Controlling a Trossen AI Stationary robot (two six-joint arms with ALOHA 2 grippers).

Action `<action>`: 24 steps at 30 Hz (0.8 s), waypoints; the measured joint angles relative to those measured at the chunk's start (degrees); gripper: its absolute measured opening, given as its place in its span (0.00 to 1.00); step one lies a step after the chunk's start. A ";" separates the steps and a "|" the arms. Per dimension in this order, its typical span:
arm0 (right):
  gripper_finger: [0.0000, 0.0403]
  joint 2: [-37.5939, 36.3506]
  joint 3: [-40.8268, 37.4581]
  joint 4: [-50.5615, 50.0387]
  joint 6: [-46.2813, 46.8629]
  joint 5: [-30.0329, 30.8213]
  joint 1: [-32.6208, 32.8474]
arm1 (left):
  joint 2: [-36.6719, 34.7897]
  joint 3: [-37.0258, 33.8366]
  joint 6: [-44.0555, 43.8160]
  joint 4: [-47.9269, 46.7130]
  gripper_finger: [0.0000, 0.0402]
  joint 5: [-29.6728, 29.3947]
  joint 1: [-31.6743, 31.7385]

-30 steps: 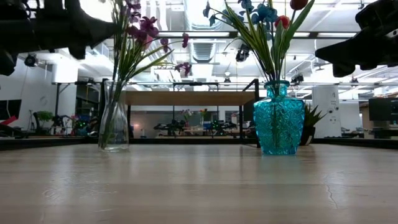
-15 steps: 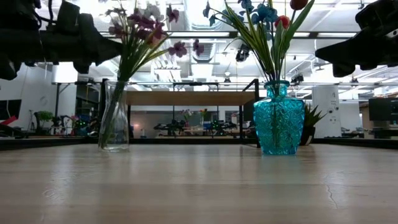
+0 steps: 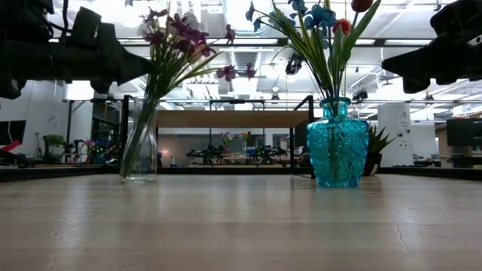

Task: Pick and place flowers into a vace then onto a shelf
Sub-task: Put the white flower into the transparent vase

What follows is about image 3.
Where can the white round column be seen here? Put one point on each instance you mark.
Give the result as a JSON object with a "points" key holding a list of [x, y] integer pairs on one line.
{"points": [[395, 120]]}

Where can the wooden shelf with black legs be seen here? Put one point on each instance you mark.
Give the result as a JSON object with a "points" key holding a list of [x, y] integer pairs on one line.
{"points": [[233, 118]]}

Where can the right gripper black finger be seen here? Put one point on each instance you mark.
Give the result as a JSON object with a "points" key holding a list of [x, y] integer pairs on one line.
{"points": [[410, 64]]}

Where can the blue artificial flower bunch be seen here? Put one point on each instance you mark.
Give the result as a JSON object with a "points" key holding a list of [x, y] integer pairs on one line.
{"points": [[320, 17]]}

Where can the purple artificial flower bunch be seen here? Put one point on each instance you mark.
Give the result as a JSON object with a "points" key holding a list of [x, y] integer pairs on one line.
{"points": [[188, 35]]}

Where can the dark red artificial tulip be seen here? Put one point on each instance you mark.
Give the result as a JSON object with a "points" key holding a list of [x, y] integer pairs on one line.
{"points": [[361, 4]]}

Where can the clear glass vase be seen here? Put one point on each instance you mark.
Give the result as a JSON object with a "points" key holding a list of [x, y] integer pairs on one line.
{"points": [[139, 162]]}

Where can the black hanging lamp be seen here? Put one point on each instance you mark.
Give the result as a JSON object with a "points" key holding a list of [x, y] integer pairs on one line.
{"points": [[359, 95]]}

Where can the orange artificial tulip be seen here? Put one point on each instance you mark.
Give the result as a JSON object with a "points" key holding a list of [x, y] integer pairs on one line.
{"points": [[342, 26]]}

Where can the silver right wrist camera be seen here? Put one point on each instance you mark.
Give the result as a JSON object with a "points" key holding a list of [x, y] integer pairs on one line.
{"points": [[475, 39]]}

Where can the black computer monitor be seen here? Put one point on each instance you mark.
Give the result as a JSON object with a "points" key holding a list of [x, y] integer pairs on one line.
{"points": [[463, 131]]}

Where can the black aluminium table frame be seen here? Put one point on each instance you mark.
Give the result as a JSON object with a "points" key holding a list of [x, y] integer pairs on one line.
{"points": [[56, 174]]}

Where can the blue patterned glass vase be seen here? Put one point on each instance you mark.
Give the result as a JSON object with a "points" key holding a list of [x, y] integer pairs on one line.
{"points": [[339, 150]]}

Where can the black panel with red stripe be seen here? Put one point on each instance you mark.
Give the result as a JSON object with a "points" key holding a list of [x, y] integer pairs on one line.
{"points": [[15, 130]]}

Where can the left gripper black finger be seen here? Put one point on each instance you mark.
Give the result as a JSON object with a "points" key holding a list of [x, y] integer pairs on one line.
{"points": [[132, 69]]}

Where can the black background robot arm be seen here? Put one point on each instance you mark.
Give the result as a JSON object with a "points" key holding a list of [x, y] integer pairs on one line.
{"points": [[269, 152], [207, 153]]}

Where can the small potted succulent plant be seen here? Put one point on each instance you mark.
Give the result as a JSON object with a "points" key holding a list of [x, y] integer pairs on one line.
{"points": [[376, 145]]}

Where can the black overhead camera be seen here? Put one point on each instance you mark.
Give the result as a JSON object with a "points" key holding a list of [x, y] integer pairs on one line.
{"points": [[294, 64]]}

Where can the green background plant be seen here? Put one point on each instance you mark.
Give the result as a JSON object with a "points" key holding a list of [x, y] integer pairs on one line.
{"points": [[54, 141]]}

